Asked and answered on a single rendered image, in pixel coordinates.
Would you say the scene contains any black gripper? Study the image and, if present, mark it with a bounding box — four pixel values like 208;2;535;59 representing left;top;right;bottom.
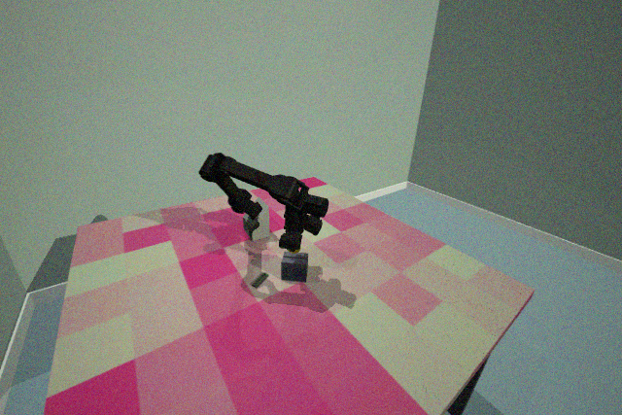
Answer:
279;209;304;252

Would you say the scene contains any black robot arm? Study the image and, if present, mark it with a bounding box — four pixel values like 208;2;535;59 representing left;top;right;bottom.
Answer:
199;153;328;236

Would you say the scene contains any dark green flat bar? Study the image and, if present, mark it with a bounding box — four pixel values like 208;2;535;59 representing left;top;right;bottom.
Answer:
252;273;268;288

